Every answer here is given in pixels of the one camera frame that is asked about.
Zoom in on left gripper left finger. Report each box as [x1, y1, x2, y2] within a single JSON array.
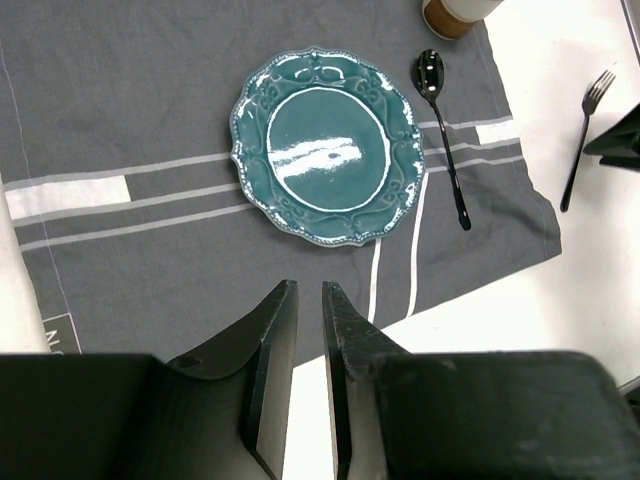
[[166, 280, 298, 479]]

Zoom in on teal ceramic plate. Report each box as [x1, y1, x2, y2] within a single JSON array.
[[229, 46, 426, 248]]

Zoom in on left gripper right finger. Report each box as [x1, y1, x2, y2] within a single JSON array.
[[322, 281, 415, 479]]

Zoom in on white brown paper cup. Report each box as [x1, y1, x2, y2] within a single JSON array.
[[421, 0, 503, 40]]

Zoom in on grey striped cloth placemat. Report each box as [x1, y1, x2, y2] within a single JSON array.
[[1, 1, 562, 363]]

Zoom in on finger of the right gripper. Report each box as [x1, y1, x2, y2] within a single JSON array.
[[583, 104, 640, 172]]

